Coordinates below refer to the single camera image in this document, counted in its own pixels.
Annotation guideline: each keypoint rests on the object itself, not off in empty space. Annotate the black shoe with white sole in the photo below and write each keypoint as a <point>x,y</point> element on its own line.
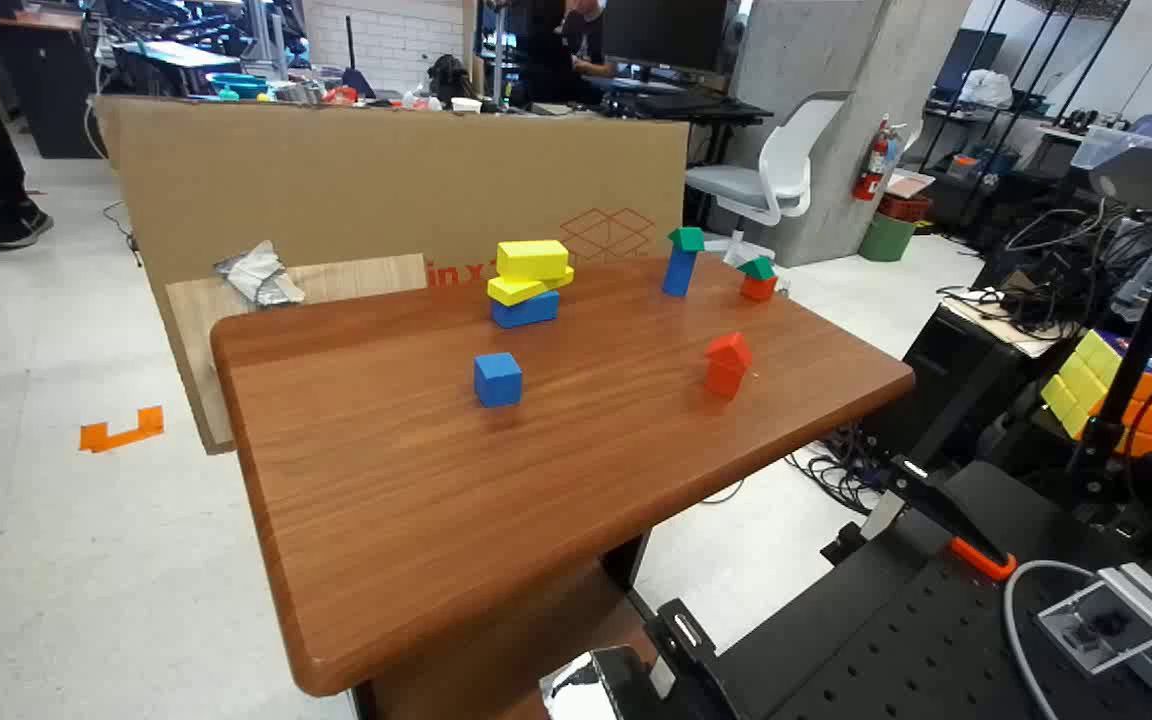
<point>19,227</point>

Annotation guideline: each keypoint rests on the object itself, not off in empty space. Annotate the yellow sticky notes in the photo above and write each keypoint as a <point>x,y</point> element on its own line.
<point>1078,380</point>

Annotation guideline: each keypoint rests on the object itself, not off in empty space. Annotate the small red block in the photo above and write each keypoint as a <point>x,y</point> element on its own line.
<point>759,288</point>

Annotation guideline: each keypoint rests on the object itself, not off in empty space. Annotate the large cardboard sheet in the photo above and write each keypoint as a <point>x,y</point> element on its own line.
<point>337,183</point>

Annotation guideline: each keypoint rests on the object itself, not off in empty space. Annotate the crumpled white cloth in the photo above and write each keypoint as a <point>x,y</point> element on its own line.
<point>261,275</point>

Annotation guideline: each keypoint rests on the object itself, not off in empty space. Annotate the green block on blue block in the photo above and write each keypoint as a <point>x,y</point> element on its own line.
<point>685,236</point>

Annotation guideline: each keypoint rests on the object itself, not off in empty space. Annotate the light wooden board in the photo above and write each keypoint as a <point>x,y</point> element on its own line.
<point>202,346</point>

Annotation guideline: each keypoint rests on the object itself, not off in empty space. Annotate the tall red block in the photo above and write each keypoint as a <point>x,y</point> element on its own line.
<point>725,366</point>

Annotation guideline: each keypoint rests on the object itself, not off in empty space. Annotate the wooden table pedestal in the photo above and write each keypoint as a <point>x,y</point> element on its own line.
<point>498,652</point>

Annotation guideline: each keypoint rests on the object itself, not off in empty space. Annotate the blue cube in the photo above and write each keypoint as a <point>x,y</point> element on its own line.
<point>498,380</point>

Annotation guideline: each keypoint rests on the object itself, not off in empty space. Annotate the white office chair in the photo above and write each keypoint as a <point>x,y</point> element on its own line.
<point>776,165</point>

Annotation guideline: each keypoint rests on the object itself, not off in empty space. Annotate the green bin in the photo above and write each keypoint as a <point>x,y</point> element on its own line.
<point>884,236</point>

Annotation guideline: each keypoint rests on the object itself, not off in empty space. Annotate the long blue block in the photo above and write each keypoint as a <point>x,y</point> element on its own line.
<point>527,314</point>

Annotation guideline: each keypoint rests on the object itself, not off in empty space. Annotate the flat yellow block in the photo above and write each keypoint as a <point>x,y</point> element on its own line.
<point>515,288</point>

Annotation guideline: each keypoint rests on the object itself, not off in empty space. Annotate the green block on red block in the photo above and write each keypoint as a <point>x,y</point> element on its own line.
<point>759,267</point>

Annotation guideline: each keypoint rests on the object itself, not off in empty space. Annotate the red fire extinguisher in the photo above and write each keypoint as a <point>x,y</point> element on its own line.
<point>876,160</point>

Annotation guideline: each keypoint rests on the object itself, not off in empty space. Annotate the person in black clothes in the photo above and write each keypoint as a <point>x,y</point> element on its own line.
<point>563,55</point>

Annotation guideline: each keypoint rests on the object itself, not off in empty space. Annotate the tall blue block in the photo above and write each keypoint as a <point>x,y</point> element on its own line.
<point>677,275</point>

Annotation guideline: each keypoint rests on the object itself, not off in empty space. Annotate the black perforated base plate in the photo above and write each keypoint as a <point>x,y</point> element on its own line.
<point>898,642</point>

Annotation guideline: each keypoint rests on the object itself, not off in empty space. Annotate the large yellow block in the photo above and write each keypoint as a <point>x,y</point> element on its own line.
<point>531,259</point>

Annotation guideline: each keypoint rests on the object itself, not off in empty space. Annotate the black camera stand pole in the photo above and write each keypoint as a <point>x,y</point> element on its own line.
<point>1121,384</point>

